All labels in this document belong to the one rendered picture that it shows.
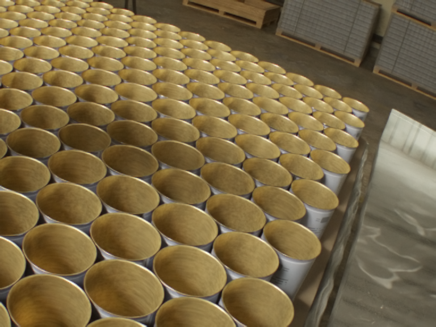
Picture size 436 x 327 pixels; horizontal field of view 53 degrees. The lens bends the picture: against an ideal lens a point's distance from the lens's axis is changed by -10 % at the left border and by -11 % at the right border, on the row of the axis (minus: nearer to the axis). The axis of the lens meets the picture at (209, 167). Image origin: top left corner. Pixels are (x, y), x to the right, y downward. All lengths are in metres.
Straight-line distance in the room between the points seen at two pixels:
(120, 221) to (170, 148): 0.18
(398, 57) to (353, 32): 0.80
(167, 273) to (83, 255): 0.09
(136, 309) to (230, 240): 0.13
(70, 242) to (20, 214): 0.07
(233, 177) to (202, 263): 0.18
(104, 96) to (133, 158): 0.18
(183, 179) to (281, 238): 0.14
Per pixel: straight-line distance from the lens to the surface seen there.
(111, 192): 0.54
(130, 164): 0.61
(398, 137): 1.20
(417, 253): 0.80
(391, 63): 7.55
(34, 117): 0.67
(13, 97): 0.71
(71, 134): 0.63
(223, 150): 0.68
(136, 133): 0.66
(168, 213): 0.52
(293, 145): 0.78
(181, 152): 0.64
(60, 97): 0.73
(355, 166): 0.97
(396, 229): 0.83
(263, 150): 0.73
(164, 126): 0.70
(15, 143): 0.60
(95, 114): 0.69
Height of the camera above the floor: 1.45
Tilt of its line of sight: 28 degrees down
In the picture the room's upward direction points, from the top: 16 degrees clockwise
